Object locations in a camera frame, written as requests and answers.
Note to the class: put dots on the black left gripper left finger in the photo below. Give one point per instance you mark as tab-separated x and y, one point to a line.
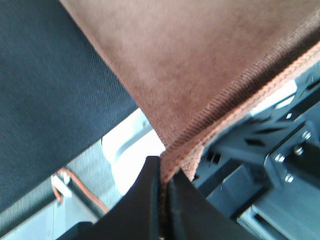
134	217

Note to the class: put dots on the black table cloth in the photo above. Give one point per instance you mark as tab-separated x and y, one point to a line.
57	98

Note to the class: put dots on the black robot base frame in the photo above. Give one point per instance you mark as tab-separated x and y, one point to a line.
265	172

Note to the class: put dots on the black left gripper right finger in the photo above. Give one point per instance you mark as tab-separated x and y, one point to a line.
189	216

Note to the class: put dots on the brown towel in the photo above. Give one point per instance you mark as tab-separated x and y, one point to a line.
196	68

